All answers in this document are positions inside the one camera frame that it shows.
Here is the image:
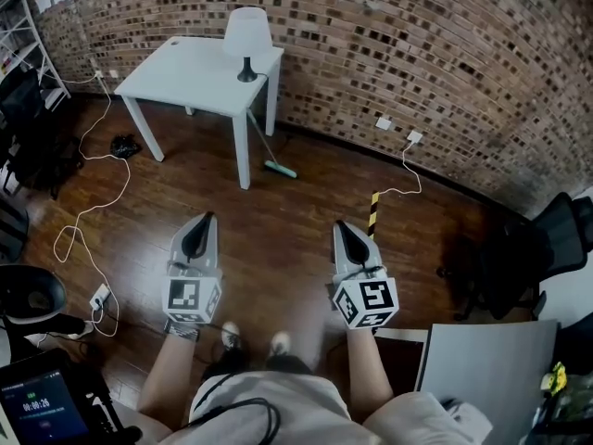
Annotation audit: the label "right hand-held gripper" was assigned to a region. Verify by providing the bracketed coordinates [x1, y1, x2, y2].
[328, 220, 401, 331]

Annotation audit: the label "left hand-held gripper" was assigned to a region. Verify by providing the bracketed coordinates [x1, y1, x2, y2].
[160, 210, 225, 327]

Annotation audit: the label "green broom with metal handle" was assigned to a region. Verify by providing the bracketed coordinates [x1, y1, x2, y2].
[246, 108, 298, 180]

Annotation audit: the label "person's left forearm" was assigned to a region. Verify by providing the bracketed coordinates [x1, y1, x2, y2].
[136, 336, 198, 416]

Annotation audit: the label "person's right forearm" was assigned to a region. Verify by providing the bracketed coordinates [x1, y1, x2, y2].
[345, 326, 395, 424]

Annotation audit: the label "patterned wristband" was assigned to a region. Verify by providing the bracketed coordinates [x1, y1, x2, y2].
[164, 320, 201, 343]

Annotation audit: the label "person's left shoe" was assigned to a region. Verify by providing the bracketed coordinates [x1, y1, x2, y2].
[221, 321, 242, 350]

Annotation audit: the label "person's shoe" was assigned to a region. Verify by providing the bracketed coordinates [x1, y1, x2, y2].
[270, 331, 292, 357]
[221, 321, 242, 350]

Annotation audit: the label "white power strip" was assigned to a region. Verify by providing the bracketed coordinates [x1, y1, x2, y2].
[89, 284, 111, 310]

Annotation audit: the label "person's right shoe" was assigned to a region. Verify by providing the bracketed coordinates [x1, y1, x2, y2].
[270, 331, 292, 357]

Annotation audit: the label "person's black trousers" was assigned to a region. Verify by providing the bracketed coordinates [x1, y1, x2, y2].
[203, 345, 316, 380]

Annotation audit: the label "black plastic bag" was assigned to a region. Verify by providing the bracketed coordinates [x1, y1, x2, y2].
[109, 133, 142, 159]

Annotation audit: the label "black mesh office chair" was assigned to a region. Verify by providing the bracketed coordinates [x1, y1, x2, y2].
[437, 191, 593, 322]

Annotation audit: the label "black round chair shell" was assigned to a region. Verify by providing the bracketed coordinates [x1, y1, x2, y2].
[0, 264, 69, 326]

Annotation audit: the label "person's beige shirt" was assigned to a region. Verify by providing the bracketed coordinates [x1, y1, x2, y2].
[113, 371, 492, 445]

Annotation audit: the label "black office chair with headrest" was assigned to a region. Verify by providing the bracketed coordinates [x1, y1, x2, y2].
[8, 132, 84, 198]
[0, 70, 45, 124]

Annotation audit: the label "grey desk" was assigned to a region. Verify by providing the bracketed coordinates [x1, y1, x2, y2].
[414, 320, 561, 445]

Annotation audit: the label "white square table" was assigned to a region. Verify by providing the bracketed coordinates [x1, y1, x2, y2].
[114, 34, 284, 190]

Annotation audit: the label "black tablet with screen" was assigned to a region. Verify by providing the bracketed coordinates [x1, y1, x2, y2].
[0, 348, 143, 445]

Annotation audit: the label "small yellow object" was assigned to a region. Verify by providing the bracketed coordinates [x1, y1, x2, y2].
[541, 362, 569, 396]

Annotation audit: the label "white table lamp black base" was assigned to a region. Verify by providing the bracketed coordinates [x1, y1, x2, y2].
[222, 6, 273, 83]

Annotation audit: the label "white metal shelf rack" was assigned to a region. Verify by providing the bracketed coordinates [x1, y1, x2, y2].
[0, 0, 71, 110]

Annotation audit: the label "thin white wall cable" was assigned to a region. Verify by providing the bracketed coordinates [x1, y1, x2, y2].
[382, 142, 423, 197]

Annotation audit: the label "long white floor cable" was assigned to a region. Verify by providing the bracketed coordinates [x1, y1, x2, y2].
[53, 74, 133, 337]

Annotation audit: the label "black chest cable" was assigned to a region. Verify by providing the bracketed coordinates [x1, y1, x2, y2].
[187, 371, 283, 445]

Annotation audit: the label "black lamp cable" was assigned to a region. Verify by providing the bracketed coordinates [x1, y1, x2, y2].
[253, 70, 296, 150]

